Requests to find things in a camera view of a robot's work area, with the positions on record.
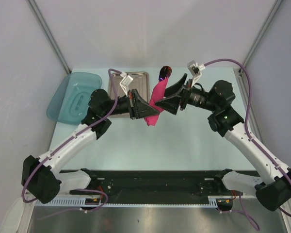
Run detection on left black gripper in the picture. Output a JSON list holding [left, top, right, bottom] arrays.
[[102, 89, 159, 120]]

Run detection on left aluminium corner post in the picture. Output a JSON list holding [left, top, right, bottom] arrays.
[[26, 0, 71, 74]]

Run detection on pink paper napkin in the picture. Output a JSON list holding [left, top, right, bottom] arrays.
[[145, 78, 169, 126]]

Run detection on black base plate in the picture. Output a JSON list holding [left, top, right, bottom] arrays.
[[63, 169, 260, 204]]

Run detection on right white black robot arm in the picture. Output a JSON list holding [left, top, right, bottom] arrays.
[[155, 75, 291, 211]]

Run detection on teal plastic container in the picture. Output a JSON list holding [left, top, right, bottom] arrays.
[[46, 72, 102, 125]]

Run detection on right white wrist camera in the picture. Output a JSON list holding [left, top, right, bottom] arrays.
[[187, 60, 205, 86]]

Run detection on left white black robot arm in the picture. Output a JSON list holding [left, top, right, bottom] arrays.
[[21, 89, 159, 204]]

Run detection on aluminium corner post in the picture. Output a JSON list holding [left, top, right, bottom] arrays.
[[242, 0, 286, 67], [26, 0, 71, 74]]

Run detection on right aluminium corner post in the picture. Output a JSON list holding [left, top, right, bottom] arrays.
[[242, 0, 286, 67]]

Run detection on white cable duct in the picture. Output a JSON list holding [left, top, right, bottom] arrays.
[[45, 193, 217, 208]]

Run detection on steel tray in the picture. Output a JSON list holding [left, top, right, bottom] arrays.
[[108, 71, 150, 118]]

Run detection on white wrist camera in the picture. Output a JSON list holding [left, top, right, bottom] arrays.
[[119, 72, 134, 96], [187, 60, 205, 86]]

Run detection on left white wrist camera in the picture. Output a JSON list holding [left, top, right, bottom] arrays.
[[119, 72, 134, 96]]

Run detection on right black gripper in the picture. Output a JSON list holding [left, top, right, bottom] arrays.
[[154, 74, 218, 116]]

